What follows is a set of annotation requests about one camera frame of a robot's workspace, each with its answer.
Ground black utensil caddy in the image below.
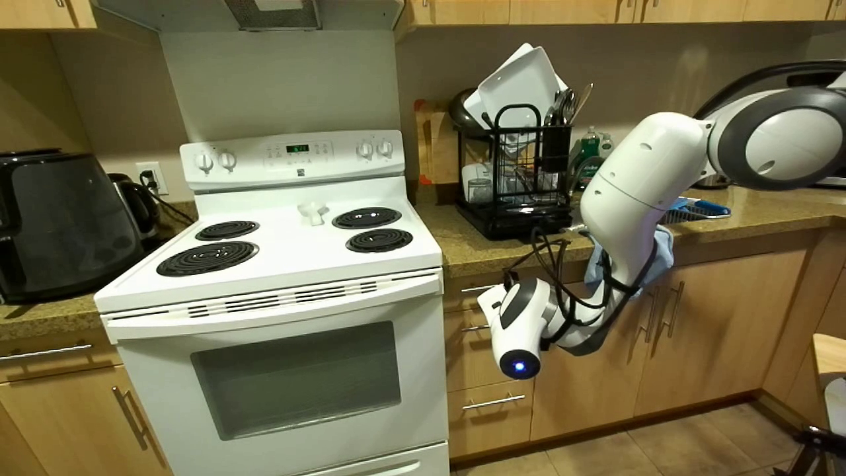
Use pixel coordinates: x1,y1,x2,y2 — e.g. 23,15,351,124
539,93,575,171

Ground large white square plate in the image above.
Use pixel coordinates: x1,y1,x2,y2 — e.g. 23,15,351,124
464,42,568,128

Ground lower wooden drawer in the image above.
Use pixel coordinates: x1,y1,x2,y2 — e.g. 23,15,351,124
446,339,535,456

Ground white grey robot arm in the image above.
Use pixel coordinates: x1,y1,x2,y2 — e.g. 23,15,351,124
539,61,846,353

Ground wooden drawer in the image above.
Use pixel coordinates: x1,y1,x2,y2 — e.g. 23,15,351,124
446,339,535,456
452,275,568,352

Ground wooden cutting board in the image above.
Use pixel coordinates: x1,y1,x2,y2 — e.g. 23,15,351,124
412,101,458,184

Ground wooden top drawer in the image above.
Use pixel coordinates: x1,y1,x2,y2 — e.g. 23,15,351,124
452,275,568,352

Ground white electric stove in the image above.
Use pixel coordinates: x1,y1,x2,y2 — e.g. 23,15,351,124
95,128,449,476

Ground light blue cloth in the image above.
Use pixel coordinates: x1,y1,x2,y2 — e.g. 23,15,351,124
583,224,675,292

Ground left wooden cabinet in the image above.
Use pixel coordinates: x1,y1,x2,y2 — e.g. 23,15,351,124
0,335,173,476

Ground wooden cabinet doors under sink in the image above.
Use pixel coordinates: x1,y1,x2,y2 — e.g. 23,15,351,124
532,251,806,438

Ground black dish drying rack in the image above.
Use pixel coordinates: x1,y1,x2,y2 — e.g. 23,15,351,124
446,86,575,239

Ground range hood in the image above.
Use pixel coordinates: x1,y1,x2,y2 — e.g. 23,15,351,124
92,0,404,32

